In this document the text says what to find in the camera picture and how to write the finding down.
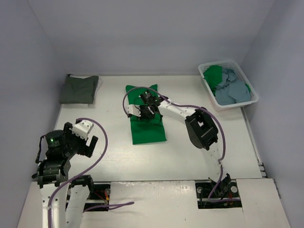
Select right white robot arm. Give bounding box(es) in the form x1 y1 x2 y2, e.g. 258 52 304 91
126 90 231 199

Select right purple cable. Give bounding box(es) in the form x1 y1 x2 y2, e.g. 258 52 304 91
122 85 226 202

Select purple cable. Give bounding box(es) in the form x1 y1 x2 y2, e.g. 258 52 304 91
47 117 135 228
122 85 226 202

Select grey t shirt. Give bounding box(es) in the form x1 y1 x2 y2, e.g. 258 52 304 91
59 76 99 105

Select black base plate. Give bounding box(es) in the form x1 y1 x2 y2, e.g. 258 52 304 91
84 183 111 209
195 180 242 209

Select green t shirt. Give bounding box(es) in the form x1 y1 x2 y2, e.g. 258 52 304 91
127 88 167 145
203 65 222 90

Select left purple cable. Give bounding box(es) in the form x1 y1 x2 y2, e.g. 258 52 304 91
47 117 135 228

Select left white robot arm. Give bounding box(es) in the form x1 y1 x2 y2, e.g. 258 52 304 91
36 120 98 228

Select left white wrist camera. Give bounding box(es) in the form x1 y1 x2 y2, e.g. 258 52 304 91
72 120 94 140

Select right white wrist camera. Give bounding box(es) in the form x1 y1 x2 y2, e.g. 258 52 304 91
125 104 141 117

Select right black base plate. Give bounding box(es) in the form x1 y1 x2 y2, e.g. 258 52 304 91
195 180 242 209

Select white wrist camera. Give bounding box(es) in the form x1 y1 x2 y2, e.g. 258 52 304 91
125 104 141 117
72 120 94 140

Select white laundry basket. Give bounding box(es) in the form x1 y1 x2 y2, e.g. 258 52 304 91
198 60 258 111

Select light blue t shirt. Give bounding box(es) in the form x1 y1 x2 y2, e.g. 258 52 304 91
214 68 251 105

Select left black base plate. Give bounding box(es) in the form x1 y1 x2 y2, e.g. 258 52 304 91
84 183 111 209

